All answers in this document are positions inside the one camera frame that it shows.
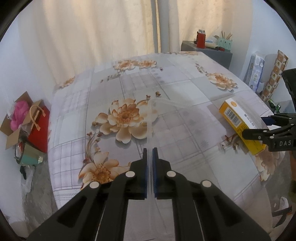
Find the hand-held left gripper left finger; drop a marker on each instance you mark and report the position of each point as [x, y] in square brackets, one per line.
[145, 176]

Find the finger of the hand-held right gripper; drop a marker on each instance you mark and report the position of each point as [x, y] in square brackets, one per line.
[266, 119]
[254, 134]

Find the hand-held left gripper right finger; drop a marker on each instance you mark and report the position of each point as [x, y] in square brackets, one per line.
[155, 176]

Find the yellow cardboard box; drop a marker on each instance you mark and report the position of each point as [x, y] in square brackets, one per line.
[233, 111]

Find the dark green bottle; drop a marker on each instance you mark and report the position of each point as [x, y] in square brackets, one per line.
[275, 107]

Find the printed wrapping paper roll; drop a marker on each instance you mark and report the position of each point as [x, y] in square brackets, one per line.
[276, 74]

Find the white carton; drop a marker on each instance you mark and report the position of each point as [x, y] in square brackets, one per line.
[269, 62]

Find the blue white tissue pack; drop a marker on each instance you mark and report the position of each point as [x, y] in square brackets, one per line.
[254, 71]

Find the grey cabinet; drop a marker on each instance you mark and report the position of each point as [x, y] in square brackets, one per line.
[219, 58]

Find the teal holder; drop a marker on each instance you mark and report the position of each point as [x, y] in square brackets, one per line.
[224, 44]

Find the white roll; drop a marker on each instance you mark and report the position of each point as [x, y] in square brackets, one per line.
[209, 44]

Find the red container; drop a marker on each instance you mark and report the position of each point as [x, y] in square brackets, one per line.
[200, 40]

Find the red gift bag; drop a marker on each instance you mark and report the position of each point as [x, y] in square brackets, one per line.
[40, 136]

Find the white plastic bag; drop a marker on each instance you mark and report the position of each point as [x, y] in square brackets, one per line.
[27, 183]

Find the teal gold tape roll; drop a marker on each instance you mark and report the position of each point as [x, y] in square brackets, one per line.
[27, 157]

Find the cream curtain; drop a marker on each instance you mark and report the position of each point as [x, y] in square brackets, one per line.
[185, 18]
[92, 34]

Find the brown cardboard box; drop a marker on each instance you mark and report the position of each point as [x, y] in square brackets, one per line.
[11, 139]

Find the pink fluffy bundle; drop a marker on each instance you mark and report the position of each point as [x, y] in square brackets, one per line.
[19, 113]

